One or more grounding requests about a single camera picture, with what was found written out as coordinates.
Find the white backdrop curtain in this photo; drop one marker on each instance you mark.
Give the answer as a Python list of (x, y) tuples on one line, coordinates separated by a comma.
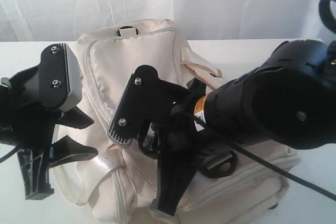
[(60, 20)]

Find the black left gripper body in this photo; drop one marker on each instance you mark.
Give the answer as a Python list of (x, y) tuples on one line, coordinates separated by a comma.
[(29, 128)]

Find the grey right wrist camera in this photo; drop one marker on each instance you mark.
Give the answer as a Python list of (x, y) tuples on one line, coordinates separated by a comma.
[(136, 103)]

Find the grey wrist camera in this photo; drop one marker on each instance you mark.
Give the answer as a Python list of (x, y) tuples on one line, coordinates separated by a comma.
[(59, 78), (136, 103)]

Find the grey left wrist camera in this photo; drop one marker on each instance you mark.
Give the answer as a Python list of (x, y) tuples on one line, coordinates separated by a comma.
[(59, 78)]

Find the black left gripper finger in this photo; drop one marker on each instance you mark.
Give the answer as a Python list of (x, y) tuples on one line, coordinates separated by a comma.
[(66, 150), (76, 118)]

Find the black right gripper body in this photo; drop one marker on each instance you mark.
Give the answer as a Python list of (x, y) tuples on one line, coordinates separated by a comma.
[(174, 146)]

